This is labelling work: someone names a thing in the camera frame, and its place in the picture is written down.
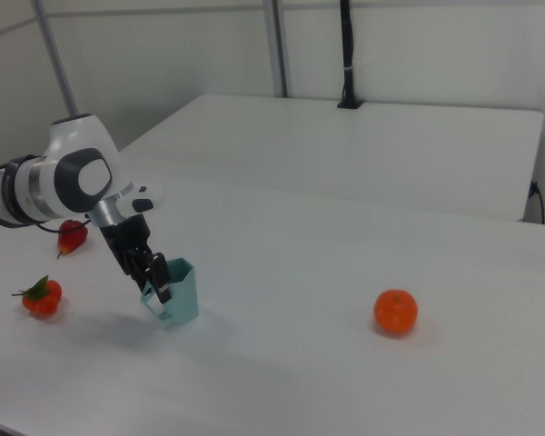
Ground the white table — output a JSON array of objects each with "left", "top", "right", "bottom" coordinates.
[{"left": 117, "top": 93, "right": 545, "bottom": 223}]

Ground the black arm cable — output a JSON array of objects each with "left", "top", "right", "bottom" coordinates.
[{"left": 0, "top": 210, "right": 93, "bottom": 236}]

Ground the orange mandarin fruit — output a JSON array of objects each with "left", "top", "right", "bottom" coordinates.
[{"left": 372, "top": 289, "right": 419, "bottom": 336}]

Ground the red toy pear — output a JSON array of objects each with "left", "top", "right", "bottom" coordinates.
[{"left": 55, "top": 219, "right": 89, "bottom": 260}]

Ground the black table cable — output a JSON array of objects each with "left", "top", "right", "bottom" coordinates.
[{"left": 528, "top": 180, "right": 545, "bottom": 225}]

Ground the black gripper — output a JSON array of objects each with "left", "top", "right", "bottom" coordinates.
[{"left": 98, "top": 214, "right": 173, "bottom": 305}]

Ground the grey slanted wall post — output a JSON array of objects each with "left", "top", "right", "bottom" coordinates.
[{"left": 31, "top": 0, "right": 84, "bottom": 117}]

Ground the orange toy persimmon green leaf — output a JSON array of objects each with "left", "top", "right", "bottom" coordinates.
[{"left": 11, "top": 274, "right": 64, "bottom": 316}]

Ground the black camera pole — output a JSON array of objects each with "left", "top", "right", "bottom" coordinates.
[{"left": 338, "top": 0, "right": 358, "bottom": 104}]

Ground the grey aluminium wall post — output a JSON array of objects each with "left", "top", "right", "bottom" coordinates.
[{"left": 262, "top": 0, "right": 294, "bottom": 98}]

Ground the teal hexagonal mug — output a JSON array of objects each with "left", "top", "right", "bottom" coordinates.
[{"left": 138, "top": 256, "right": 200, "bottom": 326}]

